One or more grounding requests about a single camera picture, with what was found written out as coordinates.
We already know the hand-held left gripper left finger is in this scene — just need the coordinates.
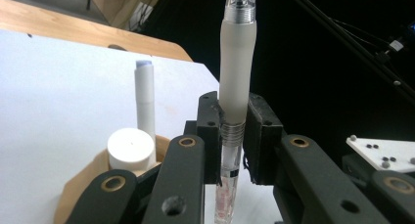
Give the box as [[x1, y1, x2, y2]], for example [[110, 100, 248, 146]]
[[183, 90, 223, 186]]

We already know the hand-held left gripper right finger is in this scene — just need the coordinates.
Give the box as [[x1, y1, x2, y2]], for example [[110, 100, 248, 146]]
[[243, 92, 285, 186]]

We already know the clear pen with frosted grip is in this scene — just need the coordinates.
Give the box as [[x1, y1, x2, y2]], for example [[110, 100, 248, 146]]
[[213, 0, 258, 224]]

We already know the long white pen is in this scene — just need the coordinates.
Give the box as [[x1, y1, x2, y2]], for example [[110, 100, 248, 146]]
[[133, 59, 157, 144]]

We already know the short thick white tube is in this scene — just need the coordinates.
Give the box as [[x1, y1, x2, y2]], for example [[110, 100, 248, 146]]
[[107, 127, 158, 178]]

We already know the beige cup with bear figure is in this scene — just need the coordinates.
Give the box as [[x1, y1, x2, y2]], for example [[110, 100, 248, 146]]
[[53, 134, 172, 224]]

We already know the black curtain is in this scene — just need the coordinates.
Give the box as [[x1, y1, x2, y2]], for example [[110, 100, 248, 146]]
[[140, 0, 415, 173]]

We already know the black metal stand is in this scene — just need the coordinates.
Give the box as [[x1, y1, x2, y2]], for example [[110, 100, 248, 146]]
[[282, 0, 415, 105]]

